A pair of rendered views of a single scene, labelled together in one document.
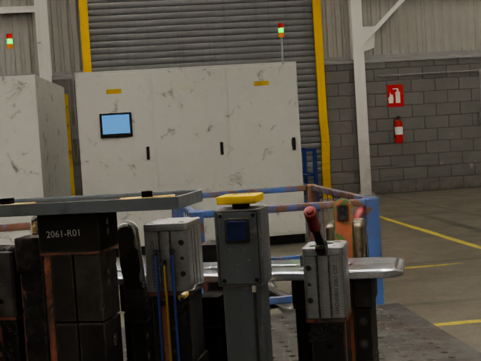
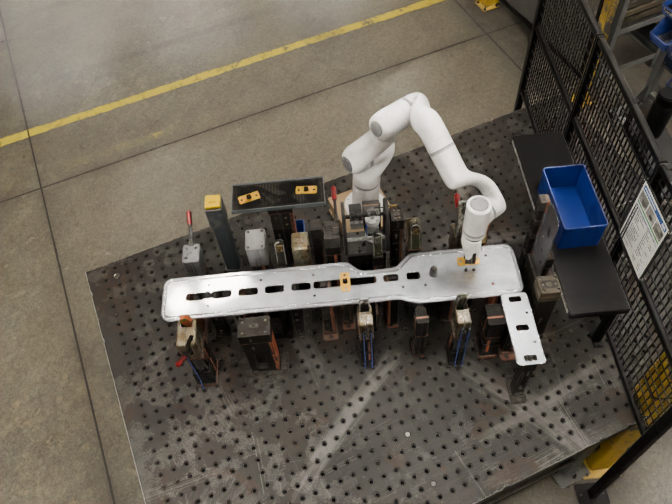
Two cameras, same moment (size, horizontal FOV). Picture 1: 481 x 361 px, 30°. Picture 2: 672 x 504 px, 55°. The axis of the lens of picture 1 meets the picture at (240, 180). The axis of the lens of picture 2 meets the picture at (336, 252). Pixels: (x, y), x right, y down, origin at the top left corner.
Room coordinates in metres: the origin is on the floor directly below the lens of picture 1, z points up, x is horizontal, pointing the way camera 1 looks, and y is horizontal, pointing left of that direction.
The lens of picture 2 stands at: (3.05, 0.11, 3.11)
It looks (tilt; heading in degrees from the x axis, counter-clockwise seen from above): 55 degrees down; 168
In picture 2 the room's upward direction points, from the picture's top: 6 degrees counter-clockwise
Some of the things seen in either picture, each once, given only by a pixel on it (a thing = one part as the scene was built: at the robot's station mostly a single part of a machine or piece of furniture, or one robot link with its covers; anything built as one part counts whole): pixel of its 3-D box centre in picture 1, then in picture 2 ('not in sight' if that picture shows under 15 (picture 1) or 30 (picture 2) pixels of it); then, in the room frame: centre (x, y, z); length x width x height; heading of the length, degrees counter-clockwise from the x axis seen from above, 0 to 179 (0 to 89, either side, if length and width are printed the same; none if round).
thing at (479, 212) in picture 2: not in sight; (478, 215); (1.87, 0.87, 1.34); 0.09 x 0.08 x 0.13; 109
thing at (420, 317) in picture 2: not in sight; (420, 333); (1.99, 0.64, 0.84); 0.11 x 0.08 x 0.29; 167
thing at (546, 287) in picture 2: not in sight; (539, 308); (2.05, 1.10, 0.88); 0.08 x 0.08 x 0.36; 77
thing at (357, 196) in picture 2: not in sight; (365, 193); (1.28, 0.65, 0.88); 0.19 x 0.19 x 0.18
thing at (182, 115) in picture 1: (190, 138); not in sight; (9.97, 0.53, 1.22); 2.40 x 0.54 x 2.45; 98
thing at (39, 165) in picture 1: (32, 148); not in sight; (10.67, 2.44, 1.22); 2.40 x 0.54 x 2.45; 4
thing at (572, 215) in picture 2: not in sight; (570, 206); (1.78, 1.33, 1.10); 0.30 x 0.17 x 0.13; 168
